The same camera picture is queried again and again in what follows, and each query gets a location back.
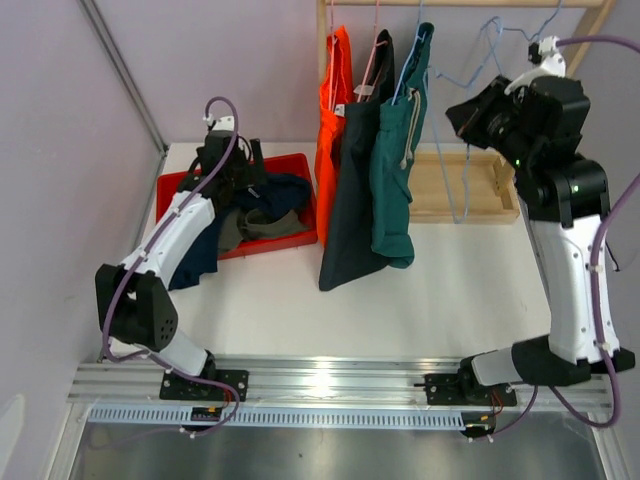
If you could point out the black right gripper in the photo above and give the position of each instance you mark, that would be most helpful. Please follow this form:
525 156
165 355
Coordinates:
485 103

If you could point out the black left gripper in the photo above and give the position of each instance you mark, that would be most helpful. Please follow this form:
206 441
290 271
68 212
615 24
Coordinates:
253 174

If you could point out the navy blue shorts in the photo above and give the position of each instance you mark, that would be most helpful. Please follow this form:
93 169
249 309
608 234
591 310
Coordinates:
279 194

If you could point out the olive green shorts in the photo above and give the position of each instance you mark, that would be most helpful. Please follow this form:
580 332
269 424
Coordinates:
244 226

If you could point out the teal green shorts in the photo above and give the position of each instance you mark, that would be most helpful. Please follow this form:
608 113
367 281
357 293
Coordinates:
391 163

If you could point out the blue hanger of teal shorts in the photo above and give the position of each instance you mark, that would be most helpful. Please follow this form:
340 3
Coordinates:
418 55

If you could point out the blue hanger of navy shorts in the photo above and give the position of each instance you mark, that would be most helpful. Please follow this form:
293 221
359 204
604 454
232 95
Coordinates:
492 30

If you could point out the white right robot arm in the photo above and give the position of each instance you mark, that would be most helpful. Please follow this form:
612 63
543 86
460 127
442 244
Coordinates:
567 201

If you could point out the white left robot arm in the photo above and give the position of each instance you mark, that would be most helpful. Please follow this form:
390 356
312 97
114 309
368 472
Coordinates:
133 299

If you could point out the pink hanger of grey shorts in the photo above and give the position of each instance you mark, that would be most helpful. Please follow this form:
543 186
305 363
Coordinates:
370 78

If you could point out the orange shorts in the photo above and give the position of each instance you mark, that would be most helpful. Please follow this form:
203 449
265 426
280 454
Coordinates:
327 169

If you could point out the dark grey shorts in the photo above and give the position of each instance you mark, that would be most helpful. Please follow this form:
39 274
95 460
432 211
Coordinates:
348 255

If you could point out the pink hanger of orange shorts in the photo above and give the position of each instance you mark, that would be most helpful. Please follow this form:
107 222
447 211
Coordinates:
336 85

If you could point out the wooden clothes rack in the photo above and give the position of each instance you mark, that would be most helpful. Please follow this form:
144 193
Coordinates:
450 182

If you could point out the red plastic tray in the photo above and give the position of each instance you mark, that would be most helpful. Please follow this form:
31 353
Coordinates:
294 164

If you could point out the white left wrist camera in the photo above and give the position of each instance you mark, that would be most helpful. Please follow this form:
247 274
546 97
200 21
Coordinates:
225 123

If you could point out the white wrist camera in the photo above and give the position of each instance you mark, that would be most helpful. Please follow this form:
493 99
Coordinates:
225 123
546 59

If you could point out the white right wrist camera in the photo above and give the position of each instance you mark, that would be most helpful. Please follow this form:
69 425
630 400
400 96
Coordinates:
546 59

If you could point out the aluminium mounting rail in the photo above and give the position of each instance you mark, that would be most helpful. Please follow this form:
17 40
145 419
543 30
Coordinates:
302 382

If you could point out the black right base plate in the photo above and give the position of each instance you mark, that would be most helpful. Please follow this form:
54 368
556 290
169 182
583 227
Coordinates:
449 389

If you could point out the slotted grey cable duct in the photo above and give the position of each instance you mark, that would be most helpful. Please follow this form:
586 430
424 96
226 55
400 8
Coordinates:
280 417

